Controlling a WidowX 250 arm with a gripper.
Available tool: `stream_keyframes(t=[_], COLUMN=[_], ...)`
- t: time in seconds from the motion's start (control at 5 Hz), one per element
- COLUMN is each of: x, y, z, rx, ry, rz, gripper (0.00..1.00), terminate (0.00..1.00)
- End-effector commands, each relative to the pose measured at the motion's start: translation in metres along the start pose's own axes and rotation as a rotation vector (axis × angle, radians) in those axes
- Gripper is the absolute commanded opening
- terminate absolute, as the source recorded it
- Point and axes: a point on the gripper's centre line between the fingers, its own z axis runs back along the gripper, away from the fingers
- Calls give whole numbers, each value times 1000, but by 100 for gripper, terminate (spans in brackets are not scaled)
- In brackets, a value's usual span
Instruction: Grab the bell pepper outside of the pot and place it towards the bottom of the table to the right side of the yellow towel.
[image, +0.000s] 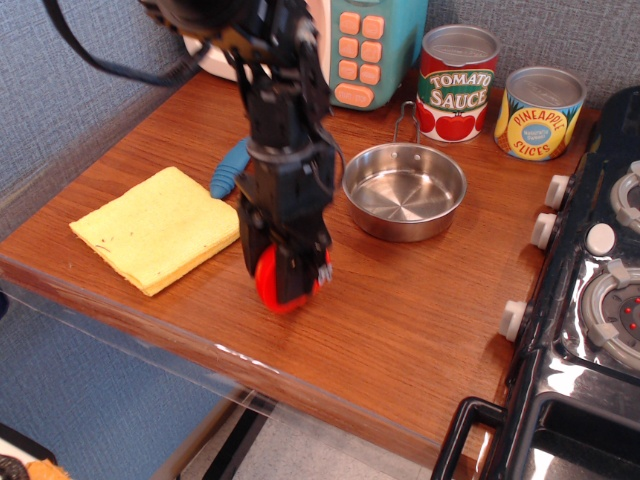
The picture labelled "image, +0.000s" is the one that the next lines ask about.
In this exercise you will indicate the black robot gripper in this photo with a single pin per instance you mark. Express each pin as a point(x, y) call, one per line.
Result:
point(283, 200)

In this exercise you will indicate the red plastic bell pepper half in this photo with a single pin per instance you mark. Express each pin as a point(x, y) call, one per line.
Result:
point(265, 280)

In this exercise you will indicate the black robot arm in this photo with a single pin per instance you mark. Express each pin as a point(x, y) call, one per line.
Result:
point(273, 48)

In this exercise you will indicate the small steel pot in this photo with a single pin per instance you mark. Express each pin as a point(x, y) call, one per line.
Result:
point(403, 191)

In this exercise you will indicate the yellow folded cloth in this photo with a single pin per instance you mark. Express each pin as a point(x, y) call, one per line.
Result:
point(159, 230)

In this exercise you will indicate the teal toy microwave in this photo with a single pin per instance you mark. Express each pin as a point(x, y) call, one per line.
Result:
point(365, 48)

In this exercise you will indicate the white stove knob lower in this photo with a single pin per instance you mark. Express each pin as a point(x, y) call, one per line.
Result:
point(511, 320)

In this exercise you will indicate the white stove knob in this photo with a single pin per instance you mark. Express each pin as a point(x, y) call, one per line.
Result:
point(542, 230)
point(556, 191)
point(511, 320)

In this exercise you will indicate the tomato sauce can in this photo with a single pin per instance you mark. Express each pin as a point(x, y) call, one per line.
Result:
point(456, 74)

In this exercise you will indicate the white stove knob middle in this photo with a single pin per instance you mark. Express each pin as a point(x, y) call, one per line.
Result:
point(542, 230)

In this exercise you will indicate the white stove knob upper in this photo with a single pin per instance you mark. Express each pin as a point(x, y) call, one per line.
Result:
point(556, 191)

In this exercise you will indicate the pineapple slices can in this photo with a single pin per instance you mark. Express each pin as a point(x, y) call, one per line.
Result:
point(539, 111)

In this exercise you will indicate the orange object bottom left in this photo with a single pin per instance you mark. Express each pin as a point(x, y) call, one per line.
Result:
point(46, 470)

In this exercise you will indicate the black toy stove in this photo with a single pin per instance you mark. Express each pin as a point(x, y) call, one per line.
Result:
point(572, 406)

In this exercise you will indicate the blue ribbed toy handle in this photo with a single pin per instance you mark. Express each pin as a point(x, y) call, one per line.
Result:
point(233, 164)

